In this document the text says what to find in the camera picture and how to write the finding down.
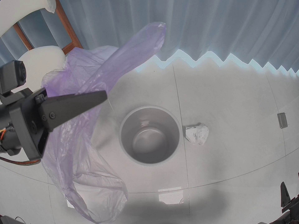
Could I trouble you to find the white trash bin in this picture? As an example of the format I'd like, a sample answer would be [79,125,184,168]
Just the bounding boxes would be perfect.
[119,105,181,166]

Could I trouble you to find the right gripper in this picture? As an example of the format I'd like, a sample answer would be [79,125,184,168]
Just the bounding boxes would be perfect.
[281,171,299,215]

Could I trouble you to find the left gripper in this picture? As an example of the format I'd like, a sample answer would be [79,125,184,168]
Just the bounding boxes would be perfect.
[0,88,108,161]

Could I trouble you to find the crumpled white paper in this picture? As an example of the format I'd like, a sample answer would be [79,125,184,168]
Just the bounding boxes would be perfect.
[185,123,210,145]

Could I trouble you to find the pale blue curtain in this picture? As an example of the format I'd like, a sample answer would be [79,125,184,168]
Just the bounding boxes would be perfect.
[0,0,299,75]

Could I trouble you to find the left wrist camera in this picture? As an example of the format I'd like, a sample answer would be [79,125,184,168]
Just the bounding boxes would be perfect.
[0,60,33,104]

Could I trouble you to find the purple plastic bag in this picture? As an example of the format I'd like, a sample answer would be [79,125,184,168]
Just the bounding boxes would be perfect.
[42,22,167,224]

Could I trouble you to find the white cushioned wooden chair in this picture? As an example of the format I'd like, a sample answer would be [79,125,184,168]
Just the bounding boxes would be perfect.
[0,0,84,88]

